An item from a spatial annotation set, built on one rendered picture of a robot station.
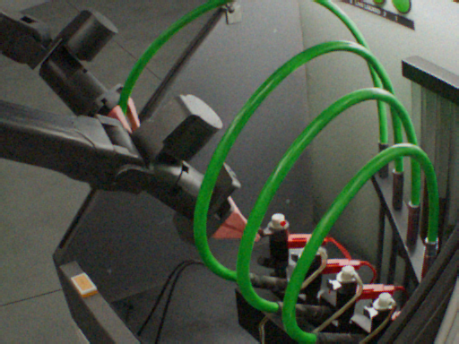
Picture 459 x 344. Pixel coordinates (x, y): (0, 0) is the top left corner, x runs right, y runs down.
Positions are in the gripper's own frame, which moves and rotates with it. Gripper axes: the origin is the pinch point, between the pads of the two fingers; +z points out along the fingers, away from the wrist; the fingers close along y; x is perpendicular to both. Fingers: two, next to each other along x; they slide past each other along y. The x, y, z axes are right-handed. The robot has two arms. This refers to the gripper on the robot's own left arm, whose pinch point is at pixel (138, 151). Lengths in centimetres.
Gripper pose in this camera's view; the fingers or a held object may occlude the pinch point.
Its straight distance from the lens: 103.8
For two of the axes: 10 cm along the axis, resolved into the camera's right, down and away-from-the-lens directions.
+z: 7.1, 7.0, 0.8
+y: 1.9, -3.1, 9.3
